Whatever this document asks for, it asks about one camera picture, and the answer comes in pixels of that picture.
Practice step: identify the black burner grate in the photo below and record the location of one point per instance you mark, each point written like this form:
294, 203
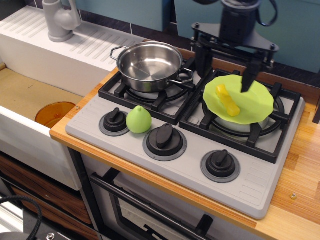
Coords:
264, 140
168, 105

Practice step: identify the oven door with handle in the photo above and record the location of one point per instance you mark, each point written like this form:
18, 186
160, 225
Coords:
142, 212

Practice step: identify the black stove knob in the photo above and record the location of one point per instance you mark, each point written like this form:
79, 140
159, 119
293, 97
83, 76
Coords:
165, 143
220, 166
113, 124

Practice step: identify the stainless steel pot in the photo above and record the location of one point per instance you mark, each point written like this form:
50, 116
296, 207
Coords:
151, 66

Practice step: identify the lime green plate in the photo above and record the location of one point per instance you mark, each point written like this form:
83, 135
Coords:
255, 105

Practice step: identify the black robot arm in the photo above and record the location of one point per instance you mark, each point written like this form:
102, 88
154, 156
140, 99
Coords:
245, 5

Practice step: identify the green toy pear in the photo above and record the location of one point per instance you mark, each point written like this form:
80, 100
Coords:
139, 120

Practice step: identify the grey toy stove top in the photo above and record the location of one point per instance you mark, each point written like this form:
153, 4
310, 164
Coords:
250, 193

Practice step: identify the yellow toy fry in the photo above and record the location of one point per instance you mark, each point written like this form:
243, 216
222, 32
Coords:
229, 104

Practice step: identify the black left stove knob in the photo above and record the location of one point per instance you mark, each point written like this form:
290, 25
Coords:
113, 124

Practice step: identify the black left burner grate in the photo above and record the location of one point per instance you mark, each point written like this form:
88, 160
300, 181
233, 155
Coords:
168, 105

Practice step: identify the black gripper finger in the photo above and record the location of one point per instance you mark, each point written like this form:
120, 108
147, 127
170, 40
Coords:
203, 60
253, 68

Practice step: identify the grey toy faucet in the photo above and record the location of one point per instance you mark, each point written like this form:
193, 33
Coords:
60, 22

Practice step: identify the black right burner grate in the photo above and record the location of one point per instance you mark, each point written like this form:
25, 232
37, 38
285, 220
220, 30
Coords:
264, 140

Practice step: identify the white toy sink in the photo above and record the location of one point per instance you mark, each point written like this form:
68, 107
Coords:
36, 72

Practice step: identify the orange sink drain plug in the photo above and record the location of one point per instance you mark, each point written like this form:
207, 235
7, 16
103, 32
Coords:
51, 114

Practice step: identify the black middle stove knob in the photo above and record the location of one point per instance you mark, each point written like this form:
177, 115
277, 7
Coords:
165, 143

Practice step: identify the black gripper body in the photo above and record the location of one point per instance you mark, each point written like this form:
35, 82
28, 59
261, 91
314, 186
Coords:
236, 36

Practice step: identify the black right stove knob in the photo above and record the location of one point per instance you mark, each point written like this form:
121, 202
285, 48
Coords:
220, 166

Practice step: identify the wooden drawer fronts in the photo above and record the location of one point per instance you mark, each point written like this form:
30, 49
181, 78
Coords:
61, 206

